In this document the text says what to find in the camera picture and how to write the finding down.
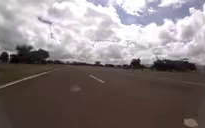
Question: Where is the row of dark trees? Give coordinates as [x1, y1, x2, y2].
[0, 44, 65, 65]

